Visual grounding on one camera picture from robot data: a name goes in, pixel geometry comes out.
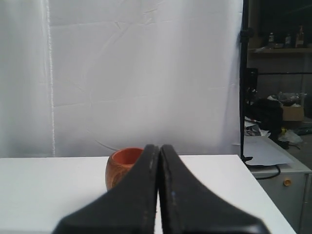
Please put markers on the black backdrop stand pole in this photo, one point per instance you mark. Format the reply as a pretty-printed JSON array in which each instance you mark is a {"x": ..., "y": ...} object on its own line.
[{"x": 245, "y": 34}]

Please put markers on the brown wooden mortar cup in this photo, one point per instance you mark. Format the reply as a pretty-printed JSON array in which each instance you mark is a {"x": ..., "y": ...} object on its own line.
[{"x": 119, "y": 164}]

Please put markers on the wooden wall shelf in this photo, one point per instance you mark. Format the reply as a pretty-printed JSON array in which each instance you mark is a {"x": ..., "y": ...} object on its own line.
[{"x": 265, "y": 50}]

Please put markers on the brown glass bottle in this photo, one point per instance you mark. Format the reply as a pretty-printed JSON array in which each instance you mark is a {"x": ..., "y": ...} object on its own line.
[{"x": 299, "y": 42}]

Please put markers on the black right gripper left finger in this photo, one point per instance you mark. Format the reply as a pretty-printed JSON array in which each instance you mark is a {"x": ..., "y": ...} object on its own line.
[{"x": 127, "y": 208}]

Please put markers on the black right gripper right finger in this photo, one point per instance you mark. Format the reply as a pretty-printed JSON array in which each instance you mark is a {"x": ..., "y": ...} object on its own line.
[{"x": 189, "y": 207}]

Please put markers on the brown cardboard box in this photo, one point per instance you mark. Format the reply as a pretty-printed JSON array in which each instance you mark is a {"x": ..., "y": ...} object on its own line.
[{"x": 293, "y": 113}]

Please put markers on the white backdrop curtain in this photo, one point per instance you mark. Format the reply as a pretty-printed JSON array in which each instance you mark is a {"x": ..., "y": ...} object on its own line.
[{"x": 90, "y": 77}]

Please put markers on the grey metal cabinet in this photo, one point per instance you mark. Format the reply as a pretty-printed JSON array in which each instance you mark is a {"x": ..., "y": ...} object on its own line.
[{"x": 283, "y": 177}]

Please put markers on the black bag on cabinet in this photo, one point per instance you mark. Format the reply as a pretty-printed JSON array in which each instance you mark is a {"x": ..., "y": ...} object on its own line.
[{"x": 269, "y": 114}]

